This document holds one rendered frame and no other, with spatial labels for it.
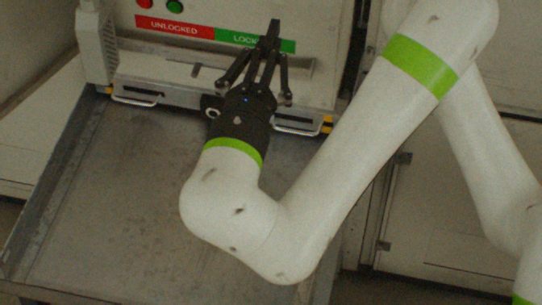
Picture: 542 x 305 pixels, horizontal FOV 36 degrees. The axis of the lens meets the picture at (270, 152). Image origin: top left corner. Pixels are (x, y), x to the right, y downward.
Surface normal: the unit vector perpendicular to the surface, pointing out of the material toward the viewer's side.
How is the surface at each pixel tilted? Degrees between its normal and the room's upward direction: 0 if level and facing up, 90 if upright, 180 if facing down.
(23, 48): 90
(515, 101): 90
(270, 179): 0
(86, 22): 61
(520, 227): 73
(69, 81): 90
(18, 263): 0
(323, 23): 90
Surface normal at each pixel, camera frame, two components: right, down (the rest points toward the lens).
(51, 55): 0.83, 0.44
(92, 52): -0.22, 0.76
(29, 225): 0.97, 0.18
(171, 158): 0.01, -0.62
